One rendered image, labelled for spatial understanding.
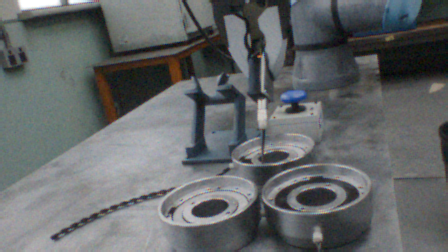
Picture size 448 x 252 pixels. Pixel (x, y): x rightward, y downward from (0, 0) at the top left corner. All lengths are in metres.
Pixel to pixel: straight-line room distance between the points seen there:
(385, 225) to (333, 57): 0.56
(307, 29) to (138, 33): 2.01
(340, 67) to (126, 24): 2.09
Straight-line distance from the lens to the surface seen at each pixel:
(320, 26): 0.93
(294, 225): 0.40
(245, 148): 0.57
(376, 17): 0.88
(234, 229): 0.41
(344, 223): 0.40
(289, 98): 0.64
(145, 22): 2.81
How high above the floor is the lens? 1.03
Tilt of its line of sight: 17 degrees down
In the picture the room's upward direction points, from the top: 12 degrees counter-clockwise
